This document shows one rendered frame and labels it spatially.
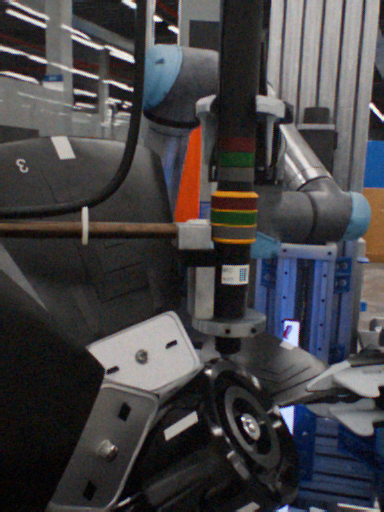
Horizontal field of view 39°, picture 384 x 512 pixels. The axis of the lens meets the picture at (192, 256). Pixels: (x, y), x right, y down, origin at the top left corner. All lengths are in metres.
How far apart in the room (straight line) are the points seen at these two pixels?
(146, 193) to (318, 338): 0.86
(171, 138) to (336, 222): 0.40
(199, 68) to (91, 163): 0.49
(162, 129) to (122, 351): 0.64
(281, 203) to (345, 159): 0.65
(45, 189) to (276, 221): 0.34
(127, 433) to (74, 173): 0.28
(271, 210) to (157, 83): 0.37
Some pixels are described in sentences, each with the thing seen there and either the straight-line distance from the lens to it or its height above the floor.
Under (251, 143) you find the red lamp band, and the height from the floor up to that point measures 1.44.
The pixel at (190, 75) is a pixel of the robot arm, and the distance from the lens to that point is 1.03.
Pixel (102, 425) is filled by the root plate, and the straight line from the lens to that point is 0.39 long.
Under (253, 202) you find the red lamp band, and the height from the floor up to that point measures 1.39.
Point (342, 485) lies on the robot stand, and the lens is 1.39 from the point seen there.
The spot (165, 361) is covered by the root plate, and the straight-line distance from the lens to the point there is 0.49.
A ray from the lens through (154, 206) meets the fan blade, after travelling 0.57.
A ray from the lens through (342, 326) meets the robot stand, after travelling 1.45.
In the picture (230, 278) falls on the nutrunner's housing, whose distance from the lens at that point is 0.50.
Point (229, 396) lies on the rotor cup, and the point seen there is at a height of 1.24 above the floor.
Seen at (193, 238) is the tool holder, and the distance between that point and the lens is 0.48.
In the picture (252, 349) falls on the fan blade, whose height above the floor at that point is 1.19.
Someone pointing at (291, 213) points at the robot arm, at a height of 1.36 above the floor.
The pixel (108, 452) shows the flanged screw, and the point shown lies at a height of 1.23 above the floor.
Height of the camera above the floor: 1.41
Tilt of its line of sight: 9 degrees down
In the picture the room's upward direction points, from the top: 2 degrees clockwise
